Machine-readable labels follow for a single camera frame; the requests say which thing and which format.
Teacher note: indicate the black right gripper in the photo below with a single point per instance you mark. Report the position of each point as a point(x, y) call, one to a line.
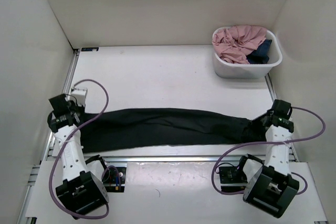
point(267, 113)

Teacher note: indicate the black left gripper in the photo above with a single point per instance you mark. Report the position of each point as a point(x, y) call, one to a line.
point(81, 108)

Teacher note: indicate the black trousers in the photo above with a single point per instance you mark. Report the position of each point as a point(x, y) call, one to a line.
point(133, 128)

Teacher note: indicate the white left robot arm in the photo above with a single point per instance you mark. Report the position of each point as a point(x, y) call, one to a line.
point(81, 190)

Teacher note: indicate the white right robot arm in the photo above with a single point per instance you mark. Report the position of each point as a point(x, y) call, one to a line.
point(270, 185)

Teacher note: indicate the dark blue garment in basket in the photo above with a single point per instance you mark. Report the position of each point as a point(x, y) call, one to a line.
point(260, 55)

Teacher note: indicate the small blue label sticker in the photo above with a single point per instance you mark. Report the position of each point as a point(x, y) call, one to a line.
point(89, 49)

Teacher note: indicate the white plastic laundry basket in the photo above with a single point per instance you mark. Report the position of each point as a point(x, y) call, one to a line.
point(250, 71)

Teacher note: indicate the pink garment in basket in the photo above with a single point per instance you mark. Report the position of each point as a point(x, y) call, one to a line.
point(233, 44)

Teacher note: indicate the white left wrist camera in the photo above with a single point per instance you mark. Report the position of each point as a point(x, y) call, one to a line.
point(79, 96)

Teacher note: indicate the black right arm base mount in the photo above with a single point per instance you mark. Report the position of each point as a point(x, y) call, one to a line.
point(232, 180)

